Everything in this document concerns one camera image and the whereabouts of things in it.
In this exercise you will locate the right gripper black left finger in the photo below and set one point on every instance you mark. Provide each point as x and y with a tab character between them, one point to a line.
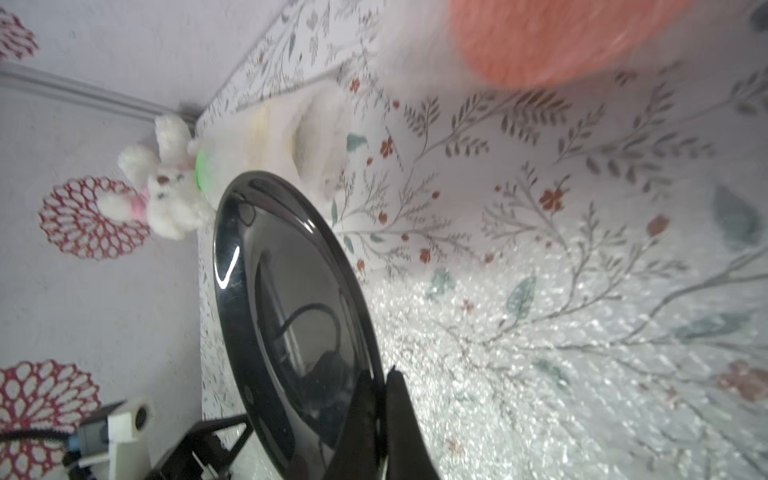
356	455

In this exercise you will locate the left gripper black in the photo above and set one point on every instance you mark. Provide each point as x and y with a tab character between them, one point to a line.
201	454

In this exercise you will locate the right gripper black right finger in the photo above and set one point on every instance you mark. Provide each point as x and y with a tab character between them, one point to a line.
408	457

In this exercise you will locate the dark grey plate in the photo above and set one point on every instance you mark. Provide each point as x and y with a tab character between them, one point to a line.
294	320

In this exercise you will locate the clear bubble wrap sheet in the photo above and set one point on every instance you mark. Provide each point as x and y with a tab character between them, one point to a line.
591	353

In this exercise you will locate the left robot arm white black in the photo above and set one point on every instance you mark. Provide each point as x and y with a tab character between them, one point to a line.
116	442

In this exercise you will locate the yellow plate in bubble wrap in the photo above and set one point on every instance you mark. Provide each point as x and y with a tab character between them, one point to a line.
300	136

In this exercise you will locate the orange plate in bubble wrap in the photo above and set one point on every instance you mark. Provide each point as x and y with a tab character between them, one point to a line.
460	46

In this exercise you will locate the white plush bunny pink dress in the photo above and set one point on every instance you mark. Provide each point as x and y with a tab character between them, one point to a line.
165	194

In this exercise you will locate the green round toy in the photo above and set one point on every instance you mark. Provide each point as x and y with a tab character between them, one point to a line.
202	171

